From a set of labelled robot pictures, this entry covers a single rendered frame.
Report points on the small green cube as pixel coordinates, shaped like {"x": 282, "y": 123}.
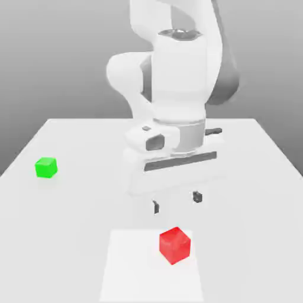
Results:
{"x": 46, "y": 167}

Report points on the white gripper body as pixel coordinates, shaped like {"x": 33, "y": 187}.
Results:
{"x": 175, "y": 175}

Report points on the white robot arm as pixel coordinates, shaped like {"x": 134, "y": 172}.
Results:
{"x": 180, "y": 78}

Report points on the small red cube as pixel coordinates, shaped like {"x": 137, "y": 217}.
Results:
{"x": 174, "y": 246}

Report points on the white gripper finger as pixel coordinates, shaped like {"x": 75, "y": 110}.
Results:
{"x": 156, "y": 208}
{"x": 197, "y": 197}

